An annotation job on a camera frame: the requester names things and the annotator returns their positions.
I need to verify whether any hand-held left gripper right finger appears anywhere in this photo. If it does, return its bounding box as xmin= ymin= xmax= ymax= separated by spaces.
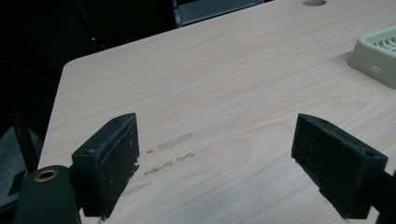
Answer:
xmin=290 ymin=113 xmax=389 ymax=220

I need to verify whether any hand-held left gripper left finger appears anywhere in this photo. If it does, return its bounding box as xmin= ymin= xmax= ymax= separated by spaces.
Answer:
xmin=71 ymin=112 xmax=141 ymax=219

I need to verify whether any black metal stand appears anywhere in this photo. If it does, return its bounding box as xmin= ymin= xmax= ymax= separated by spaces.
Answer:
xmin=10 ymin=104 xmax=40 ymax=174

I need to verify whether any pale green plastic basket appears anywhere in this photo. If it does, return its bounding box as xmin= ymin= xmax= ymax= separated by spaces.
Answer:
xmin=346 ymin=25 xmax=396 ymax=91

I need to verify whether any grey metal frame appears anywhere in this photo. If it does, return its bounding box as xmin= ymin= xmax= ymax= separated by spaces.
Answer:
xmin=172 ymin=0 xmax=265 ymax=28

